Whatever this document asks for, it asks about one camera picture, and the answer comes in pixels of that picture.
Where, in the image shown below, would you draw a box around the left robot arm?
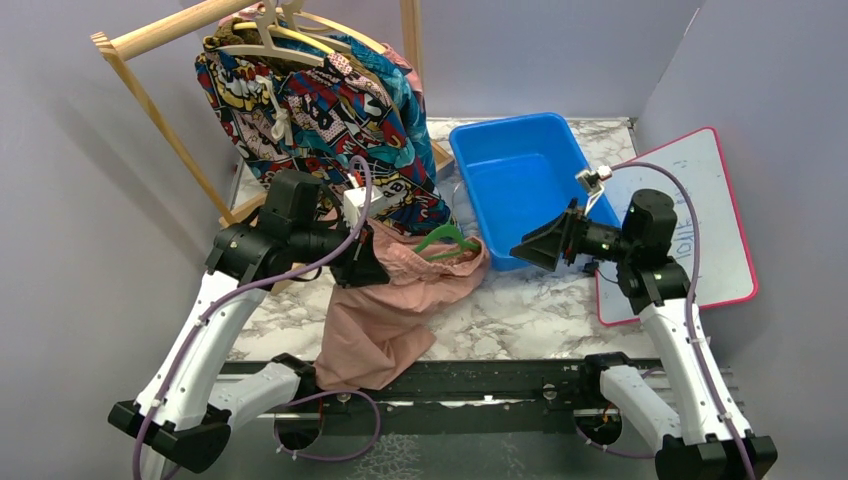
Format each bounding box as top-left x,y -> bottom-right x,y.
108,157 -> 389,479

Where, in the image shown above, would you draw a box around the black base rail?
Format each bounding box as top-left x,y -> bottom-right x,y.
259,359 -> 623,443

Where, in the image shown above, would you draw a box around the pink floral shorts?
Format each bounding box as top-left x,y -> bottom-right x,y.
382,43 -> 424,97

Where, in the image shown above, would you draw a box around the mustard brown shorts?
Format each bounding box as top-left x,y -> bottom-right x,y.
203,17 -> 332,75

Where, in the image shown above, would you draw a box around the blue plastic bin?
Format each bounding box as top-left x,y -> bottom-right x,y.
449,113 -> 589,272

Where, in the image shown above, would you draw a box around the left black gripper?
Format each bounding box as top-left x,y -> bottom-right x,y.
291,212 -> 392,289

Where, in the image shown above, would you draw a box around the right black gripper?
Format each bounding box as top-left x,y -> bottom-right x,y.
512,197 -> 639,270

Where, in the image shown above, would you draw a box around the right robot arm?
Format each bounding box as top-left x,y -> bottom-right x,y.
510,189 -> 777,479

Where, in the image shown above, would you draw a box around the yellow hanger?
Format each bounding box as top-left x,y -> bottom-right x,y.
232,21 -> 352,54

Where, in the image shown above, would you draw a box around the comic print shorts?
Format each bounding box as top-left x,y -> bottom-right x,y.
195,51 -> 454,236

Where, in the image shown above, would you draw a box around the beige wooden hanger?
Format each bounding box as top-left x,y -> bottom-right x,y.
205,1 -> 335,66

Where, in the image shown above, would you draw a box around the wooden clothes rack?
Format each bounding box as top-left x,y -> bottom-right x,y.
91,0 -> 455,227

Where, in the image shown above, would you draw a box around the teal patterned shorts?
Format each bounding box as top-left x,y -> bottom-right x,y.
330,34 -> 437,177

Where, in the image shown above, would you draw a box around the green hanger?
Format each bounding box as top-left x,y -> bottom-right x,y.
413,225 -> 482,261

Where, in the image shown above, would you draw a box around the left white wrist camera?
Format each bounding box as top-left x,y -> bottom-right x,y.
342,186 -> 391,226

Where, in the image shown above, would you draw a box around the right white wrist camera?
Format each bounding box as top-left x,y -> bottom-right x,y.
575,165 -> 613,216

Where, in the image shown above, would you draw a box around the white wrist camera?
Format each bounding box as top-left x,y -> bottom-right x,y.
575,165 -> 613,216
342,186 -> 391,226

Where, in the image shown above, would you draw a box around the pink framed whiteboard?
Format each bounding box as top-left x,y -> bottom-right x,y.
605,127 -> 759,309

